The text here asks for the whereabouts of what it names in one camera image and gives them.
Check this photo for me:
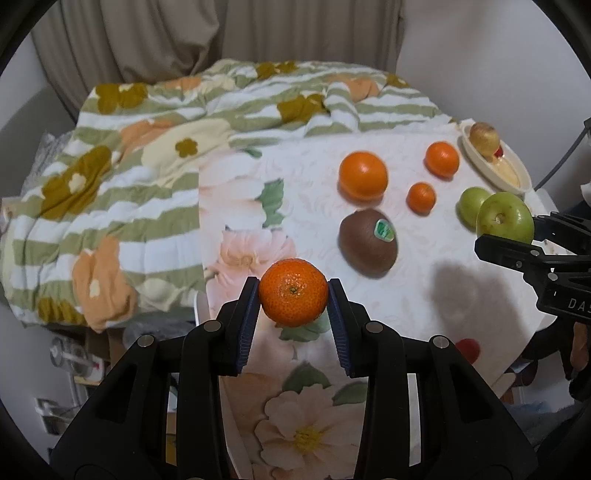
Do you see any large orange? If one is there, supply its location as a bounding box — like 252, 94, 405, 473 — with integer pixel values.
425, 141, 460, 179
339, 151, 389, 201

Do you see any small mandarin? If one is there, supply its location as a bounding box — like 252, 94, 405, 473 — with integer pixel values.
406, 182, 437, 216

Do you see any cream plate with duck print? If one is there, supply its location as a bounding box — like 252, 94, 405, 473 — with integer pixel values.
461, 121, 533, 196

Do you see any beige curtain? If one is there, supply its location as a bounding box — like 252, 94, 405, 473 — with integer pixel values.
32, 0, 405, 114

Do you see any grey headboard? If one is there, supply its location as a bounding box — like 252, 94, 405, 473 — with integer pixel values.
1, 87, 74, 197

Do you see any green striped floral duvet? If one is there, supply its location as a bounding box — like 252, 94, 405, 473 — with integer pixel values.
1, 59, 451, 332

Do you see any black cable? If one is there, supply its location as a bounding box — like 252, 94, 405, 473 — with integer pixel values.
535, 117, 591, 190

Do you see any brown kiwi with sticker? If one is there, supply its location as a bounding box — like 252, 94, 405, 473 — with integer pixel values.
338, 208, 399, 278

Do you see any small mandarin edge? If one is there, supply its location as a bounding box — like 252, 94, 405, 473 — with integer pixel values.
259, 258, 329, 328

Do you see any yellow-red apple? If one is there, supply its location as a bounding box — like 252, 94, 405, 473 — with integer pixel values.
469, 122, 501, 158

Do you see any green apple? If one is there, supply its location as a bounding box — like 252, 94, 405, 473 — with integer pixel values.
476, 192, 535, 244
457, 187, 492, 230

